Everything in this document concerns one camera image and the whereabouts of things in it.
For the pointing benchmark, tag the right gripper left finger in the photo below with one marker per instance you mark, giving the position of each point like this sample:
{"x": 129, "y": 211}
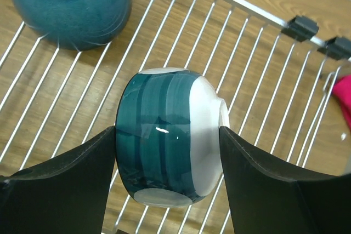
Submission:
{"x": 65, "y": 194}

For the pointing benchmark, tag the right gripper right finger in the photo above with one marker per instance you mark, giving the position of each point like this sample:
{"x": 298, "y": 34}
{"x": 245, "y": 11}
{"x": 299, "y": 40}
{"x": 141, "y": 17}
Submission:
{"x": 269, "y": 195}

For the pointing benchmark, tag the teal and white bowl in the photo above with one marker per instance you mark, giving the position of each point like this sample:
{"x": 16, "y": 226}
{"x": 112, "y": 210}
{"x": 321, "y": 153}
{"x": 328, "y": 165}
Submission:
{"x": 167, "y": 137}

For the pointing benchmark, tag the plain teal bowl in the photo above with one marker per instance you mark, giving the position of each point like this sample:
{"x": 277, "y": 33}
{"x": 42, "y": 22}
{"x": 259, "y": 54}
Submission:
{"x": 75, "y": 24}

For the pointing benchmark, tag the red folded cloth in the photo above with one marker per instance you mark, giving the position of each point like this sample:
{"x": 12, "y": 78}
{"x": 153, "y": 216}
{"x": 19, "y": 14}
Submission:
{"x": 341, "y": 90}

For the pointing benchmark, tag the metal wire dish rack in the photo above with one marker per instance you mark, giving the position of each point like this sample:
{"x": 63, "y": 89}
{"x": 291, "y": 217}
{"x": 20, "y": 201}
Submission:
{"x": 276, "y": 77}

